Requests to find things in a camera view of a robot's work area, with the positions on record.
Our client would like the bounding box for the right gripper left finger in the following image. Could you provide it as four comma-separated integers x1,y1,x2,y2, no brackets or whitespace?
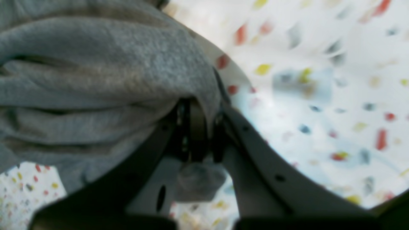
29,99,206,230

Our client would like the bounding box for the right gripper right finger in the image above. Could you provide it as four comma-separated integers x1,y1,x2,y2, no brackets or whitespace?
214,102,382,230

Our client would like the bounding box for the grey t-shirt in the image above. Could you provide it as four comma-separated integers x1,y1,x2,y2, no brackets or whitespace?
0,0,222,194

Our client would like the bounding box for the terrazzo pattern tablecloth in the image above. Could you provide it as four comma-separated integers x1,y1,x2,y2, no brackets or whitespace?
1,0,408,230

